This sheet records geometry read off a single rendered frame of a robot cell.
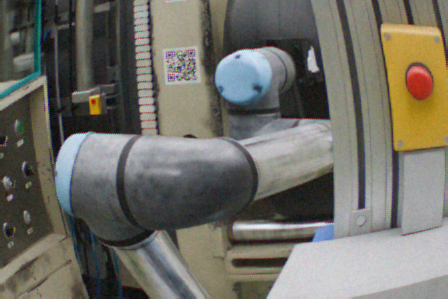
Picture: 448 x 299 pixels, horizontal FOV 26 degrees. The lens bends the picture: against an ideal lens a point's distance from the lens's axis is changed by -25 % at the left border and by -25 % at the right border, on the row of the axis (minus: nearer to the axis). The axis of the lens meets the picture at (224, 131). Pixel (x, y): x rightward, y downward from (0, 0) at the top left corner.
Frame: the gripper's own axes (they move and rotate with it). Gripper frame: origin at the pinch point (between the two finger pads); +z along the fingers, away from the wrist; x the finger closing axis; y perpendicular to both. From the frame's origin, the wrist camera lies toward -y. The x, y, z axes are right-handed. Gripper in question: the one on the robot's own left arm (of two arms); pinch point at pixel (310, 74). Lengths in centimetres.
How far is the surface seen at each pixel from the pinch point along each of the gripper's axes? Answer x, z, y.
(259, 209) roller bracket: 24, 37, -30
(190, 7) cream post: 30.3, 20.9, 13.3
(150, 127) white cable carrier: 42, 25, -11
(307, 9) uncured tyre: 0.1, 4.4, 12.4
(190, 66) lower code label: 31.4, 22.3, 0.5
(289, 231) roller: 11.5, 18.5, -31.7
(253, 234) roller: 19.2, 18.5, -32.0
